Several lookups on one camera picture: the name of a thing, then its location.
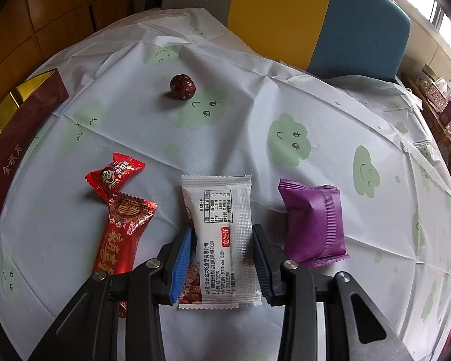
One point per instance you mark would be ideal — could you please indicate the small red cartoon candy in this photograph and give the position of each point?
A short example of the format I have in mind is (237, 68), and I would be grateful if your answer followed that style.
(112, 176)

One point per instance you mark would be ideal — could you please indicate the grey yellow blue chair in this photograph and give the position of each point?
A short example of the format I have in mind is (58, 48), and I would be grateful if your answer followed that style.
(278, 3)

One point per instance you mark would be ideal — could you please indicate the long red candy packet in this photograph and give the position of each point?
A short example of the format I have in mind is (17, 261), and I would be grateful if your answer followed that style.
(124, 233)

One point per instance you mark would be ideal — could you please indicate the maroon box with gold interior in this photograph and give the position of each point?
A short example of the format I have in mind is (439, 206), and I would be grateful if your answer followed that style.
(18, 150)

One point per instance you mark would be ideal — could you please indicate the glittery pink box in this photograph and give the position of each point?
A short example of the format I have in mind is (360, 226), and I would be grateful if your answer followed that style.
(434, 97)

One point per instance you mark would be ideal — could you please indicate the window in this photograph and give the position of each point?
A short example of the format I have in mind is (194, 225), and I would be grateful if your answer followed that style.
(443, 15)

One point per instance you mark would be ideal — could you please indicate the narrow white snack packet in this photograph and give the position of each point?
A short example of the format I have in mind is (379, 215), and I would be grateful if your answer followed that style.
(221, 225)

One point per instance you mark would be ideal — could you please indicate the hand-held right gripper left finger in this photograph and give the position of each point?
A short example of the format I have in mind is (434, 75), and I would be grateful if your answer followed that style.
(182, 267)

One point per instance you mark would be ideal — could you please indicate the purple snack packet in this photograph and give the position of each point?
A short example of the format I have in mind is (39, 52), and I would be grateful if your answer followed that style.
(315, 222)

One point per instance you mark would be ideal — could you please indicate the wooden cabinet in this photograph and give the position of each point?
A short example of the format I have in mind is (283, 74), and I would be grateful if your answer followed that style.
(60, 15)

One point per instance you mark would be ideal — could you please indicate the pale green box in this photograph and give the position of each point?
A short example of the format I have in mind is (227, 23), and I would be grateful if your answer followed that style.
(426, 76)

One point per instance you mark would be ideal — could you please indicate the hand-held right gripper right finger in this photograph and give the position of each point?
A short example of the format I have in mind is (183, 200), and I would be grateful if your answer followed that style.
(263, 267)

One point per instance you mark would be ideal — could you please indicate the white tissue box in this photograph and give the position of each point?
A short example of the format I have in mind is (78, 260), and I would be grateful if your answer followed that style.
(445, 86)

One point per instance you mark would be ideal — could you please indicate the red date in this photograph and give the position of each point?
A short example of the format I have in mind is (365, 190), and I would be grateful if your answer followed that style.
(182, 86)

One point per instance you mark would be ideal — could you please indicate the white tablecloth with green clouds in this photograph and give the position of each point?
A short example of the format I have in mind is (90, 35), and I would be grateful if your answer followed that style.
(248, 150)

